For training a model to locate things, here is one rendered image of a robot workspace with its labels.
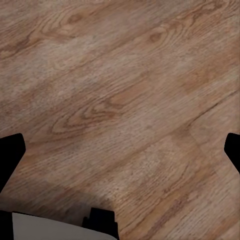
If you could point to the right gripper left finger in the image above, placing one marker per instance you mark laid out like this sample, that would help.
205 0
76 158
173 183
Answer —
12 149

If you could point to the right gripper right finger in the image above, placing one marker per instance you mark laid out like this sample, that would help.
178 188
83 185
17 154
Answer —
232 149

